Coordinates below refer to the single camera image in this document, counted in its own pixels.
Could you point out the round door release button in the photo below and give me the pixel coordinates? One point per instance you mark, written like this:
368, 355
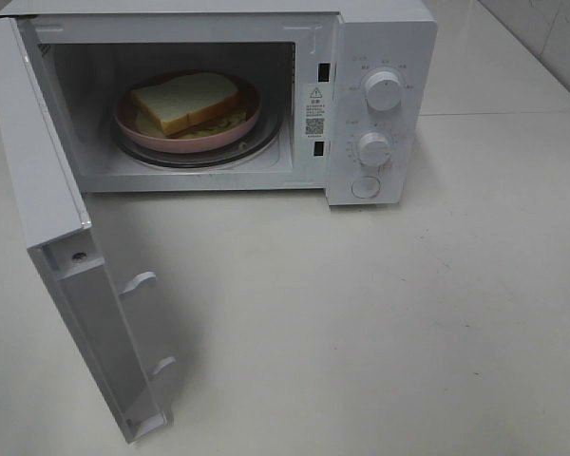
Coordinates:
366, 187

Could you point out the toast sandwich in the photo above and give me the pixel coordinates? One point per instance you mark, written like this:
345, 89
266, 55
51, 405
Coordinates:
167, 109

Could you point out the pink round plate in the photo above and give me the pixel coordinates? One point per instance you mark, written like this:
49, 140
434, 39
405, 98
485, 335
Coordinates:
204, 137

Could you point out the white microwave door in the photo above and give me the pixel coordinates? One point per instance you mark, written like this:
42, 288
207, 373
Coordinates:
37, 135

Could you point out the glass microwave turntable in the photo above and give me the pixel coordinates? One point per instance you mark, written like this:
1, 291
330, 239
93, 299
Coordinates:
260, 136

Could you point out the lower white timer knob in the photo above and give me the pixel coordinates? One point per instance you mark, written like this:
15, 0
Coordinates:
373, 149

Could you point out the white warning label sticker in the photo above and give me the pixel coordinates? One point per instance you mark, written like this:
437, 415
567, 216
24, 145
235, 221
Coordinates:
314, 111

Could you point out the white microwave oven body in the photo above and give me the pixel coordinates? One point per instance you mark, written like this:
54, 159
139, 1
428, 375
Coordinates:
96, 50

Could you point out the upper white power knob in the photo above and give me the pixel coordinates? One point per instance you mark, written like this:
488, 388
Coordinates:
383, 89

